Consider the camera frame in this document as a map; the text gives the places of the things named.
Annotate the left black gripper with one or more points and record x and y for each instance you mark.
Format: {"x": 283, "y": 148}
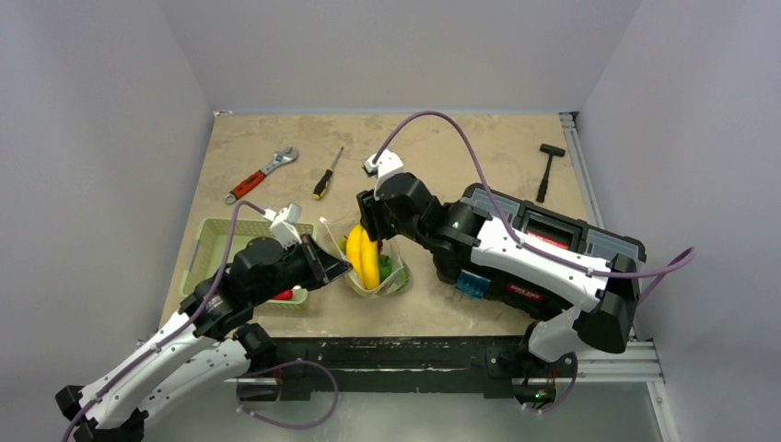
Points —
{"x": 328, "y": 267}

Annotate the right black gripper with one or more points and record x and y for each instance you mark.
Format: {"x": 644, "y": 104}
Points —
{"x": 371, "y": 211}

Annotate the yellow banana toy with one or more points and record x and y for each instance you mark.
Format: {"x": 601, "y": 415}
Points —
{"x": 364, "y": 257}

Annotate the green bell pepper toy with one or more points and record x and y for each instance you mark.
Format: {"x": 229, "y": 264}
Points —
{"x": 386, "y": 267}

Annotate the clear zip top bag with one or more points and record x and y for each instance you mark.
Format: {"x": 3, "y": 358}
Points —
{"x": 336, "y": 232}

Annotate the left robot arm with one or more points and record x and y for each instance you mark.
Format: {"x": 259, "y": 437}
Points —
{"x": 210, "y": 338}

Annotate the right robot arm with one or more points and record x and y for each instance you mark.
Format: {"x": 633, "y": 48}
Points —
{"x": 606, "y": 330}

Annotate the red chili pepper toy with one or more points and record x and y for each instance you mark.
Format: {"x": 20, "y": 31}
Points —
{"x": 285, "y": 296}

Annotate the yellow black screwdriver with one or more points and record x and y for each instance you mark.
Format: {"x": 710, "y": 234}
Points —
{"x": 324, "y": 182}

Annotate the green plastic basket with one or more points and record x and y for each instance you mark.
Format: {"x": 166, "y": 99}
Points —
{"x": 207, "y": 253}

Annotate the black hammer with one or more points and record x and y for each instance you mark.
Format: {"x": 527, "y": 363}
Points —
{"x": 551, "y": 151}

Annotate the black tool box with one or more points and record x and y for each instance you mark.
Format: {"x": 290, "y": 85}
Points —
{"x": 531, "y": 258}

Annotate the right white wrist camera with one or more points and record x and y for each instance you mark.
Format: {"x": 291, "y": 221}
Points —
{"x": 382, "y": 169}

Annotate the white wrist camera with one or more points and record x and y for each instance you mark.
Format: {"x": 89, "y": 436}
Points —
{"x": 284, "y": 224}
{"x": 382, "y": 169}

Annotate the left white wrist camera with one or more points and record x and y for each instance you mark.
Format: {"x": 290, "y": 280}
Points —
{"x": 284, "y": 224}

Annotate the red handled adjustable wrench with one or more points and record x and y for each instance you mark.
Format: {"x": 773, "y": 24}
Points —
{"x": 287, "y": 155}

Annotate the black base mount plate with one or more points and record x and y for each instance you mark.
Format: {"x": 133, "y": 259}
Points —
{"x": 492, "y": 366}

